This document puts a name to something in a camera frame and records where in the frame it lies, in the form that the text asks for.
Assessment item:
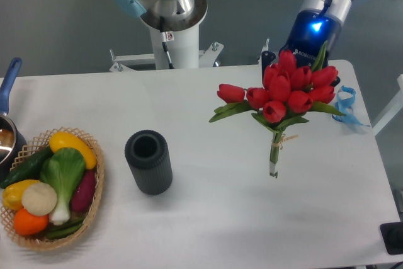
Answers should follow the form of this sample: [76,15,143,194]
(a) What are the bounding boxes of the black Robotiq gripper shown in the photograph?
[260,11,341,87]

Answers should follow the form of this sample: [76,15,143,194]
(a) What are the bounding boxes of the red tulip bouquet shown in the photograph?
[210,43,345,177]

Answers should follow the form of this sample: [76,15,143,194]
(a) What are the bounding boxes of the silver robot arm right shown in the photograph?
[281,0,354,67]

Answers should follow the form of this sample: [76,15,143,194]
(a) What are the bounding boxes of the blue ribbon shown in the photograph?
[332,85,370,127]

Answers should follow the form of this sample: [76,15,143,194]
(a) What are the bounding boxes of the dark grey ribbed vase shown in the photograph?
[125,130,173,195]

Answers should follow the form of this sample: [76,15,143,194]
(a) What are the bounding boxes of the black device at edge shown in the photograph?
[380,222,402,255]

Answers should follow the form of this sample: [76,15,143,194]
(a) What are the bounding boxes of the purple sweet potato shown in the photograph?
[71,170,96,212]

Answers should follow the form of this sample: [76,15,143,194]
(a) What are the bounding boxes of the green bok choy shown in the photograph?
[40,147,86,226]

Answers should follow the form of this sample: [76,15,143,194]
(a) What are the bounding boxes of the dark green cucumber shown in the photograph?
[1,146,53,189]

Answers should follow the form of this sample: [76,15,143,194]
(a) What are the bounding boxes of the green bean pods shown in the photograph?
[45,217,84,240]

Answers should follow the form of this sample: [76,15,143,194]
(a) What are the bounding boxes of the woven wicker basket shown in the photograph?
[1,127,105,251]

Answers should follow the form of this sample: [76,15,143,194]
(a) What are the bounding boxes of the yellow bell pepper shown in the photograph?
[2,180,40,211]

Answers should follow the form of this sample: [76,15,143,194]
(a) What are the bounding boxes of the orange tomato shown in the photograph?
[13,209,48,236]

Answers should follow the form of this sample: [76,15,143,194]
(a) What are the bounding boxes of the white metal frame right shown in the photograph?
[372,75,402,136]

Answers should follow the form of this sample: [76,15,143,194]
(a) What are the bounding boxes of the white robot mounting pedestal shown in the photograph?
[110,25,224,72]

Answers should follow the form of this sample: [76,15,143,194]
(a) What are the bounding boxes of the blue handled saucepan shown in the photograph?
[1,57,26,181]

